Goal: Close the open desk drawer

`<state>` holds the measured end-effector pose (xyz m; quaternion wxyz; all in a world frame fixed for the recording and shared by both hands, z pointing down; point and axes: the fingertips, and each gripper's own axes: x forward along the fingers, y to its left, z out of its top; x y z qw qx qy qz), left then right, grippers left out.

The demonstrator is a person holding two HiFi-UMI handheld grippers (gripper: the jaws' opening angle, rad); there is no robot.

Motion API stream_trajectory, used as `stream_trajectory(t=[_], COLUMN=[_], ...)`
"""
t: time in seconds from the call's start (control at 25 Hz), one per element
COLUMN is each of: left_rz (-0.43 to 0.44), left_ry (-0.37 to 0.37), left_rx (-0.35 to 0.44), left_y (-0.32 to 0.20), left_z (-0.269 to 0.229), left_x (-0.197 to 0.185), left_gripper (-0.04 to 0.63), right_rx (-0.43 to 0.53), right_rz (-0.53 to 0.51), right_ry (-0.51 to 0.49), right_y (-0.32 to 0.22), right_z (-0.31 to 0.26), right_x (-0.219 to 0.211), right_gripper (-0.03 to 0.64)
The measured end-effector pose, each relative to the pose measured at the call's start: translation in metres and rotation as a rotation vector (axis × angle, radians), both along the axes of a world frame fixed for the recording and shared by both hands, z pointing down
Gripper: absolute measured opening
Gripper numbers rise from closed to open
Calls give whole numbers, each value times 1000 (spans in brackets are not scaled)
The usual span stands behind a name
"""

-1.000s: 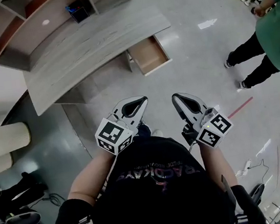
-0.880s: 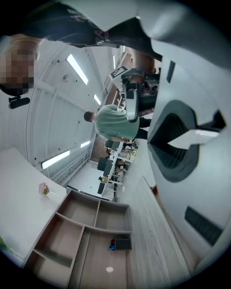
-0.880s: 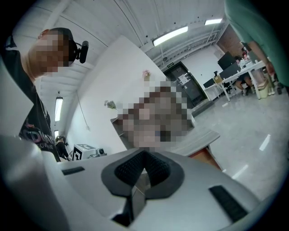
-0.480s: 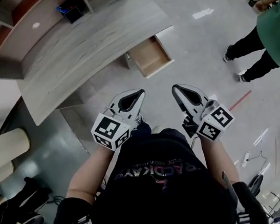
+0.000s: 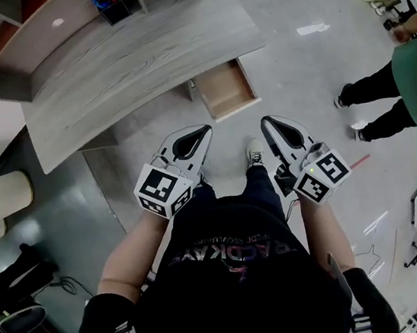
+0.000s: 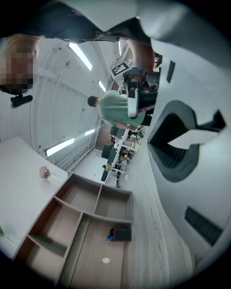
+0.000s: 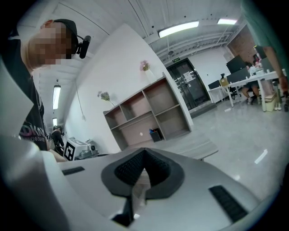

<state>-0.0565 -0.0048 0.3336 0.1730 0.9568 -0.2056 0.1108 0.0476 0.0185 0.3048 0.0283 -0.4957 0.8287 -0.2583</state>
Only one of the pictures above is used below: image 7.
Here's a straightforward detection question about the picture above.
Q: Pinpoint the small white office desk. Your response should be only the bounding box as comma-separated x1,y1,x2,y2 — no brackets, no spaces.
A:
207,85,235,107

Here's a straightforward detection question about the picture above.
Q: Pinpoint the black pen holder box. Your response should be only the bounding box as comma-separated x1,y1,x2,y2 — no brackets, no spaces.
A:
149,128,163,143

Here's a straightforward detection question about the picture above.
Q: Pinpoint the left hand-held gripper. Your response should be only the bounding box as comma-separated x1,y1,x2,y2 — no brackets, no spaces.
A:
64,138,109,162

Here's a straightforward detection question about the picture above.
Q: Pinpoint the white paper notice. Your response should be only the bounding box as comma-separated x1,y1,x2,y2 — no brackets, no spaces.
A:
182,71,196,83

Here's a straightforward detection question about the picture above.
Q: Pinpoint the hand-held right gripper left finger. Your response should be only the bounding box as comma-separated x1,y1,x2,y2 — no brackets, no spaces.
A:
59,148,147,231

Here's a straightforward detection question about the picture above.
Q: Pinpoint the person in black shirt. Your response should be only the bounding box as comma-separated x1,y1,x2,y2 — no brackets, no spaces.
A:
0,27,49,152

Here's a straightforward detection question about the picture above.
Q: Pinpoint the pink flower bunch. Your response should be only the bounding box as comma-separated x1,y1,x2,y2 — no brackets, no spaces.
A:
140,59,151,72

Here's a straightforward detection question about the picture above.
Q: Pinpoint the cream waste bin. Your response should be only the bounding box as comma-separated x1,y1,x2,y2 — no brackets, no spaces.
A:
262,92,278,112

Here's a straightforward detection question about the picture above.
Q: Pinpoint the black cap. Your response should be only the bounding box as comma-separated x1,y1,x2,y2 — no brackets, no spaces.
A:
52,18,79,60

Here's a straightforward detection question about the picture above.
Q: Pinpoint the white vase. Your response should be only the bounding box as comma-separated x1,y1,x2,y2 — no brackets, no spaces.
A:
144,69,158,84

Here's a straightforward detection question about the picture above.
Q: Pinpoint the black double door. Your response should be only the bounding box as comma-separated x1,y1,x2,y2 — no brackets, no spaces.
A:
165,58,212,111

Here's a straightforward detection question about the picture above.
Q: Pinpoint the black head camera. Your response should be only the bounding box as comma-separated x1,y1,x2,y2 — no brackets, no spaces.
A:
76,35,92,60

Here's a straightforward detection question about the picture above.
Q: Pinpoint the grey wooden shelf unit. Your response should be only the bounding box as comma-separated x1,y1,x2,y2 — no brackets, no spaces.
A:
103,72,193,151

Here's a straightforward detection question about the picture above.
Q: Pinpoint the hanging white cable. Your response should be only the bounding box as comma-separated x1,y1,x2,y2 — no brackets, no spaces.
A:
75,80,87,121

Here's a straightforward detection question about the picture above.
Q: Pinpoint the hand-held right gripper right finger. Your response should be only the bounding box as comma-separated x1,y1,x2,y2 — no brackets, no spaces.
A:
133,148,273,231

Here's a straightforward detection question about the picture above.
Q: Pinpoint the person's head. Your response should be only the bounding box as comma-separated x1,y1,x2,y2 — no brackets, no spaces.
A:
21,19,79,73

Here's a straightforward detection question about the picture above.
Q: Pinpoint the grey wooden desk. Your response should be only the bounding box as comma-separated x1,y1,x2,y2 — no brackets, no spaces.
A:
123,137,219,162

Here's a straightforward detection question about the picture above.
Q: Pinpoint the artificial flower stem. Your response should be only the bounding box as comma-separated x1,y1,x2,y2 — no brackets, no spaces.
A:
97,90,116,107

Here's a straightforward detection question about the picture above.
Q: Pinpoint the person's left forearm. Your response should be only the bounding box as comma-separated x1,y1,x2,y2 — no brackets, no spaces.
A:
48,148,68,163

